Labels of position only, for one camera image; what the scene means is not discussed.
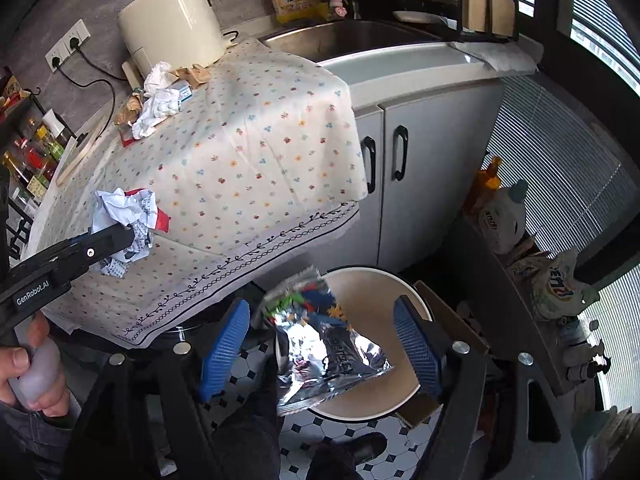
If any foil snack wrapper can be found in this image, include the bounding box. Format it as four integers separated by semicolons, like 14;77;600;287
258;266;393;416

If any dark printed wrapper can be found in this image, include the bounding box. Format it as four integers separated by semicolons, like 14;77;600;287
91;188;170;278

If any blue white box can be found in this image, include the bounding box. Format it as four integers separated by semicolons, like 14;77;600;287
169;80;193;103

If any white paper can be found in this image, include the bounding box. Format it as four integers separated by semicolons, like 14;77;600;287
131;62;181;140

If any white round trash bin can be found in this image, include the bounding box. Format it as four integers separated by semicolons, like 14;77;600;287
312;266;433;424

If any person's left hand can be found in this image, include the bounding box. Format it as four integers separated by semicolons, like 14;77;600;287
1;312;70;418

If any cardboard box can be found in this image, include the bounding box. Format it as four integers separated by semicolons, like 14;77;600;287
397;281;488;428

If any grey cabinet left door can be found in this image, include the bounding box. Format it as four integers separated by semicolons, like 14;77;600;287
298;106;384;271

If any grey cabinet door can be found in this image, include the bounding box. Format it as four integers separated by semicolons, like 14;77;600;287
378;80;503;272
298;106;384;271

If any cream induction cooker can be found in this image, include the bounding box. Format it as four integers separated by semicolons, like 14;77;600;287
53;113;107;186

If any white laundry detergent bottle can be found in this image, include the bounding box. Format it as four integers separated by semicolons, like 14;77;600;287
478;179;528;255

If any green white detergent pouch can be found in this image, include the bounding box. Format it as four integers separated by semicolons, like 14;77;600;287
508;248;600;321

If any black spice rack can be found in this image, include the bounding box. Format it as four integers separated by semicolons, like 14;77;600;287
1;66;75;262

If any orange bottle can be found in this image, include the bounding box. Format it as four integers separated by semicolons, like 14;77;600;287
463;156;502;216

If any grey cabinet right door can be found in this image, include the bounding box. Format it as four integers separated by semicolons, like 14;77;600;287
378;80;503;272

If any floral white tablecloth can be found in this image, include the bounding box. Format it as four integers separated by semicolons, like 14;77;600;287
29;39;368;349

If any white cloth on counter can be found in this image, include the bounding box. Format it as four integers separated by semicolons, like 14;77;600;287
449;36;544;73

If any cream air fryer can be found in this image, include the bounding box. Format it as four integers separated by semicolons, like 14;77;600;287
117;0;228;76

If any stainless steel sink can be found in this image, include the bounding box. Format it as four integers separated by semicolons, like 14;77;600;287
259;21;437;62

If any pink small figurine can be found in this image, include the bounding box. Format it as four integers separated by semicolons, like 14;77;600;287
329;0;348;20

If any black power cable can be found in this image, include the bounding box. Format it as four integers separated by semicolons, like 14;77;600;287
52;41;126;146

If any white wall socket pair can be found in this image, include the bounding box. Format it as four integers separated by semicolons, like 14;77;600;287
46;18;91;73

